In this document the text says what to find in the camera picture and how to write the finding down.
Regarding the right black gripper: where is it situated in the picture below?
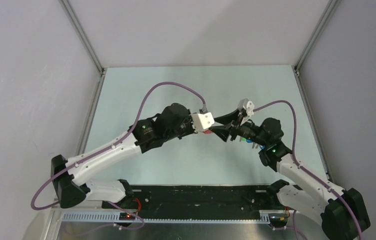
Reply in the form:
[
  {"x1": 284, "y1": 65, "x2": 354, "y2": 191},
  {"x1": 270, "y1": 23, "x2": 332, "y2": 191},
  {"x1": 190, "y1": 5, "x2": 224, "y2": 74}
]
[{"x1": 208, "y1": 108, "x2": 268, "y2": 148}]

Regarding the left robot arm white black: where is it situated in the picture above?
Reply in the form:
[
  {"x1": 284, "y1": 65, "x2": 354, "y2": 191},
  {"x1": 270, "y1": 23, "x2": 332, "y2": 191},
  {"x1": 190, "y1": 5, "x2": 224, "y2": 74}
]
[{"x1": 51, "y1": 103, "x2": 194, "y2": 209}]

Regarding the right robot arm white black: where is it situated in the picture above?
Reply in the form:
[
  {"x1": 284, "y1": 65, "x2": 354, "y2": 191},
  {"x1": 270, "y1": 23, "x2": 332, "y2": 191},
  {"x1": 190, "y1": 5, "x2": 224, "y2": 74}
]
[{"x1": 210, "y1": 110, "x2": 370, "y2": 240}]

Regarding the pile of removed keys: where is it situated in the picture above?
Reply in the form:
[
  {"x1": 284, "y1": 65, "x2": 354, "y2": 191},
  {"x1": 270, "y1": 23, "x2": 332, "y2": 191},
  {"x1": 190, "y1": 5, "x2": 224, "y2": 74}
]
[{"x1": 239, "y1": 137, "x2": 265, "y2": 150}]

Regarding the left controller board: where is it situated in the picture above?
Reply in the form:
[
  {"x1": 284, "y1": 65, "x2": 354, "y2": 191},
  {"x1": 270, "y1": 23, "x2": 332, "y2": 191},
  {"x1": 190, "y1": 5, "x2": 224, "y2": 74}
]
[{"x1": 119, "y1": 212, "x2": 137, "y2": 221}]

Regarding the controller board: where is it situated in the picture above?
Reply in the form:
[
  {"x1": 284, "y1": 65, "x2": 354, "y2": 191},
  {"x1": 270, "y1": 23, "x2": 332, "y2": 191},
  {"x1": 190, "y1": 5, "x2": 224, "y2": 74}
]
[
  {"x1": 119, "y1": 212, "x2": 137, "y2": 221},
  {"x1": 269, "y1": 215, "x2": 288, "y2": 229}
]

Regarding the right controller board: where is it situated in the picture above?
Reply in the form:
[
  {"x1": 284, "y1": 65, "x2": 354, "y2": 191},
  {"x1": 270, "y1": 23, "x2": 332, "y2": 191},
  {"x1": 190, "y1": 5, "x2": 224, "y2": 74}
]
[{"x1": 269, "y1": 215, "x2": 288, "y2": 229}]

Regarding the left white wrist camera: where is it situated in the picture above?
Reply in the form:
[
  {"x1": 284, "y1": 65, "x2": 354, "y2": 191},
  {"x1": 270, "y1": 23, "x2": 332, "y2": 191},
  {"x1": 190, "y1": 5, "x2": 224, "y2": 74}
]
[{"x1": 191, "y1": 112, "x2": 215, "y2": 132}]

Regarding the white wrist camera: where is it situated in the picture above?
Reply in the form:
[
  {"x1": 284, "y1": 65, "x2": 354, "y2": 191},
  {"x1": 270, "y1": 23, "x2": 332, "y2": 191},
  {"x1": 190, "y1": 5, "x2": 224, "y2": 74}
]
[
  {"x1": 191, "y1": 112, "x2": 215, "y2": 132},
  {"x1": 237, "y1": 98, "x2": 254, "y2": 117}
]

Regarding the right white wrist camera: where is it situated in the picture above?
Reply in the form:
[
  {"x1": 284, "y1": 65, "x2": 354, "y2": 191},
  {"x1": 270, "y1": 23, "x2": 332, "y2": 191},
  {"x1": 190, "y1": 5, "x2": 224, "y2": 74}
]
[{"x1": 237, "y1": 98, "x2": 254, "y2": 117}]

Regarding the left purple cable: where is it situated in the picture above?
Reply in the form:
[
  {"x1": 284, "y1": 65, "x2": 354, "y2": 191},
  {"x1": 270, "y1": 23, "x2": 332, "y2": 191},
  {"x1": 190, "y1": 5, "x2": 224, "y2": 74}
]
[{"x1": 30, "y1": 81, "x2": 208, "y2": 212}]

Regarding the purple cable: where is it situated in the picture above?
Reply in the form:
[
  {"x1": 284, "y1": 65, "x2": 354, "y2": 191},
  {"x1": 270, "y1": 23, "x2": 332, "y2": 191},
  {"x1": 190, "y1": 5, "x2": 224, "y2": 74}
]
[
  {"x1": 252, "y1": 100, "x2": 364, "y2": 240},
  {"x1": 30, "y1": 81, "x2": 208, "y2": 212}
]

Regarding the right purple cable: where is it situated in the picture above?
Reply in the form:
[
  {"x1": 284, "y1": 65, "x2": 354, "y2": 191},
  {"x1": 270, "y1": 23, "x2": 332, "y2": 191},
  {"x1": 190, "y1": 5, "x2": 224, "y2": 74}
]
[{"x1": 252, "y1": 100, "x2": 364, "y2": 240}]

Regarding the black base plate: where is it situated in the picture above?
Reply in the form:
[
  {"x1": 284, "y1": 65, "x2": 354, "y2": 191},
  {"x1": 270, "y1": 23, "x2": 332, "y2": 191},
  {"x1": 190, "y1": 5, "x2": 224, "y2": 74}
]
[{"x1": 118, "y1": 185, "x2": 286, "y2": 220}]

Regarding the slotted cable duct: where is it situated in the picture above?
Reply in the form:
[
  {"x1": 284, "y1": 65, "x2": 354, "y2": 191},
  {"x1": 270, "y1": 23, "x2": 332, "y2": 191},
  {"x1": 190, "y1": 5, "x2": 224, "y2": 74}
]
[{"x1": 61, "y1": 211, "x2": 269, "y2": 224}]

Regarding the left aluminium frame post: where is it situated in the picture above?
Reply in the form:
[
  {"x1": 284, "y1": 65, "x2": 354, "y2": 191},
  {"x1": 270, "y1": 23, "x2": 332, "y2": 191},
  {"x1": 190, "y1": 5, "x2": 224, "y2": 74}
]
[{"x1": 58, "y1": 0, "x2": 105, "y2": 76}]

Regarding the aluminium frame post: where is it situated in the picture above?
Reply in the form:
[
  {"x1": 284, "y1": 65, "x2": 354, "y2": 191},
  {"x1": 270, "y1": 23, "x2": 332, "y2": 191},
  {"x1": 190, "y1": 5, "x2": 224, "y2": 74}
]
[
  {"x1": 293, "y1": 0, "x2": 341, "y2": 76},
  {"x1": 58, "y1": 0, "x2": 105, "y2": 76}
]

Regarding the right aluminium frame post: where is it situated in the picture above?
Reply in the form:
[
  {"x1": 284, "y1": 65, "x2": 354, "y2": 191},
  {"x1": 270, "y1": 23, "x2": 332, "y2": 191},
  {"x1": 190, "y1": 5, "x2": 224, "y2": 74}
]
[{"x1": 293, "y1": 0, "x2": 341, "y2": 76}]

